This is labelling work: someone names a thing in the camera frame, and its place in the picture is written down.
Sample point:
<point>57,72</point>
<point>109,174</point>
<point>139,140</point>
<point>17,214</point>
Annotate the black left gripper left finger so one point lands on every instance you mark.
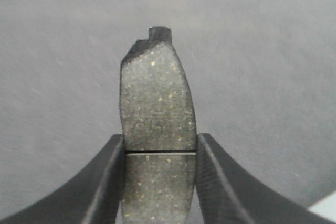
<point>92,196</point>

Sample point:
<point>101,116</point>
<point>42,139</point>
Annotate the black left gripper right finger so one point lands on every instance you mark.
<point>229,194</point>

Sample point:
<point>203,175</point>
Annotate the brake pad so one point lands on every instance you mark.
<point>159,132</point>

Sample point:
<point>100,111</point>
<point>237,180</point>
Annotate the grey conveyor belt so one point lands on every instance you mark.
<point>261,74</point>

